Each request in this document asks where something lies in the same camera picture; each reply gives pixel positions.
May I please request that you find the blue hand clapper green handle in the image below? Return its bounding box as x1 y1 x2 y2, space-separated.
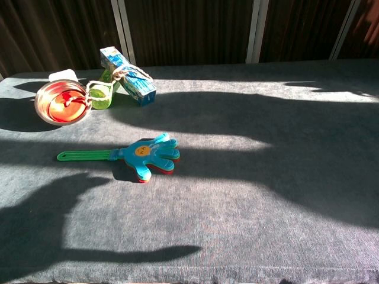
56 133 181 184

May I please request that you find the blue printed carton box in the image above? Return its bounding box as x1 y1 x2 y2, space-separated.
99 47 157 107

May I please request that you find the grey table cloth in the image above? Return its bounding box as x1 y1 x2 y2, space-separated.
0 58 379 284

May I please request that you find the green snack pouch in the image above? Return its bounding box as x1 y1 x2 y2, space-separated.
88 69 120 111

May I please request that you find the dark brown curtain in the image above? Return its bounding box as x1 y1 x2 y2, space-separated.
0 0 379 78

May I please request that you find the round red white cup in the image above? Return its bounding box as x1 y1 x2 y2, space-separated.
34 79 93 127

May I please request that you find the white card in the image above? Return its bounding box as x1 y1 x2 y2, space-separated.
48 69 79 83

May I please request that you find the white twisted cord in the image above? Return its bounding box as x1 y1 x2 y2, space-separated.
63 64 154 107

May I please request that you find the white frame post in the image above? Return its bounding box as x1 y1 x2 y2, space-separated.
110 0 137 66
329 0 364 61
246 0 270 64

